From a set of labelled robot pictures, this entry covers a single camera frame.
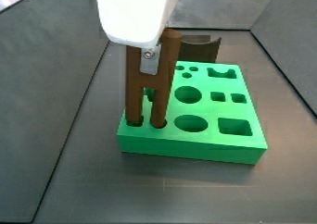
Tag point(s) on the green taped gripper finger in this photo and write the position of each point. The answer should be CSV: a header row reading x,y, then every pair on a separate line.
x,y
150,60

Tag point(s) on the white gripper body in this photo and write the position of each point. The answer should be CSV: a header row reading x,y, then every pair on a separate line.
x,y
134,22

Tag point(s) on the brown square-circle peg object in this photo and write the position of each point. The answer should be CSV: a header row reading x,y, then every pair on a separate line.
x,y
159,82

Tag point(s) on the green shape sorting board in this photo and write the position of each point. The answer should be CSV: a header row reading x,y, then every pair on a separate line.
x,y
211,119

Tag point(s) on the black curved holder block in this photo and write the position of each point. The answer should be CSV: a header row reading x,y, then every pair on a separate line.
x,y
198,48

